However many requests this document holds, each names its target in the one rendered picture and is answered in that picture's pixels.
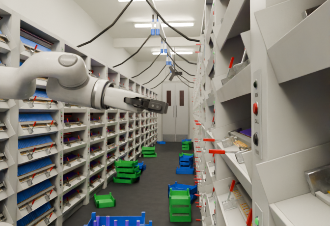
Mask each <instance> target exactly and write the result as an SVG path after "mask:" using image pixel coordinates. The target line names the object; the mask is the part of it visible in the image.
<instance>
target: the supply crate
mask: <svg viewBox="0 0 330 226"><path fill-rule="evenodd" d="M94 220H96V212H92V213H91V219H90V221H89V223H88V224H87V225H84V226H93V221H94ZM114 220H117V226H125V221H126V220H129V226H137V220H140V225H139V226H145V212H142V213H141V216H110V226H114ZM102 225H105V226H106V216H100V226H102Z"/></svg>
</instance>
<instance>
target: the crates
mask: <svg viewBox="0 0 330 226"><path fill-rule="evenodd" d="M191 148H192V139H190V140H188V139H185V140H183V139H182V150H191ZM141 153H142V154H143V157H157V154H156V153H155V146H154V147H143V146H142V151H141ZM193 157H194V153H193V154H186V153H183V152H182V154H180V153H179V165H180V168H179V169H178V167H177V169H176V174H193V173H194V167H193ZM114 166H115V171H117V177H113V182H115V183H129V184H132V183H134V182H135V181H137V180H139V179H140V176H141V171H144V170H145V169H146V165H145V166H143V161H142V163H138V160H136V161H122V160H121V159H119V161H117V162H116V161H114ZM194 194H197V185H195V186H191V185H184V184H177V181H176V182H175V184H173V185H171V186H170V185H169V184H168V198H169V215H170V222H191V204H192V202H193V200H194V199H195V198H197V196H196V195H194ZM94 201H95V204H96V207H97V208H106V207H115V199H114V198H113V196H112V195H111V192H110V194H109V195H100V196H97V195H96V194H94Z"/></svg>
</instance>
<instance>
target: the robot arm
mask: <svg viewBox="0 0 330 226"><path fill-rule="evenodd" d="M39 77H49V78H48V80H47V84H46V93H47V96H48V97H49V98H50V99H52V100H56V101H60V102H65V103H69V104H74V105H78V106H83V107H88V108H92V109H97V110H101V111H103V110H108V109H109V107H112V108H116V109H120V110H124V111H129V112H133V113H144V111H143V109H144V110H148V111H149V112H154V113H160V114H167V109H168V103H166V102H164V101H159V100H154V99H147V97H145V96H143V95H140V94H137V93H134V92H130V91H126V90H122V89H117V88H114V85H113V83H110V81H108V80H103V79H98V78H94V77H91V76H89V75H88V73H87V69H86V65H85V62H84V60H83V59H82V58H81V57H80V56H78V55H76V54H72V53H65V52H39V53H36V54H34V55H32V56H30V57H29V58H28V59H27V60H26V61H25V62H24V63H23V64H22V66H20V67H19V68H14V67H4V66H0V98H2V99H14V100H24V99H28V98H30V97H31V96H32V95H33V94H34V93H35V91H36V78H39Z"/></svg>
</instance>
